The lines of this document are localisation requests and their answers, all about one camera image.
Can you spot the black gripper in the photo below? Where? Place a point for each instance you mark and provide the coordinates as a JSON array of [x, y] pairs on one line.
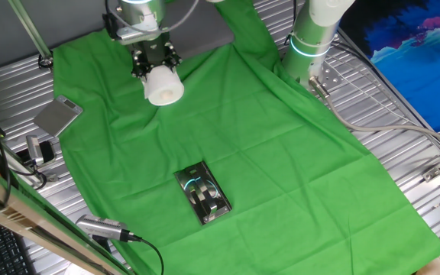
[[155, 53]]

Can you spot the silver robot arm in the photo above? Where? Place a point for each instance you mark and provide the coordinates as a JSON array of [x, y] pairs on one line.
[[311, 38]]

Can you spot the grey flat pad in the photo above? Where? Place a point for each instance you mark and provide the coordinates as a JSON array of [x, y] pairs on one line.
[[204, 30]]

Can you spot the silver digital kitchen scale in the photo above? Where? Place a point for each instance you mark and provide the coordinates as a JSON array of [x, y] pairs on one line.
[[55, 116]]

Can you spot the green cloth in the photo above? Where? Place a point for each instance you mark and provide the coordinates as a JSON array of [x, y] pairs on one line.
[[281, 172]]

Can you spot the blue painted picture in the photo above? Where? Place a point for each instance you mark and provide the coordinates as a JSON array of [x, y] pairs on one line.
[[415, 68]]

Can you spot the aluminium frame strut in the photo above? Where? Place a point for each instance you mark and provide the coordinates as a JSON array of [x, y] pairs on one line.
[[29, 26]]

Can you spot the black clamp bracket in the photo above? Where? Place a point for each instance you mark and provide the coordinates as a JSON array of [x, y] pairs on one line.
[[47, 151]]

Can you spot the small silver camera on mount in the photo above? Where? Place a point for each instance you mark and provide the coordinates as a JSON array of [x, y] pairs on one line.
[[33, 149]]

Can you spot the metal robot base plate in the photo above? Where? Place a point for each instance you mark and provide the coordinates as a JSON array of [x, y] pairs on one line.
[[330, 78]]

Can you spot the silver ribbed camera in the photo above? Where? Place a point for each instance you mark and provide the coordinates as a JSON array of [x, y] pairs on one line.
[[101, 227]]

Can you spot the black camera stand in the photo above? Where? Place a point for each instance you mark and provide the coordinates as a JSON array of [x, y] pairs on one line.
[[101, 242]]

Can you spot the aluminium frame bar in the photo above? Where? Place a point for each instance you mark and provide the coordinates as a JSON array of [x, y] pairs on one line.
[[13, 214]]

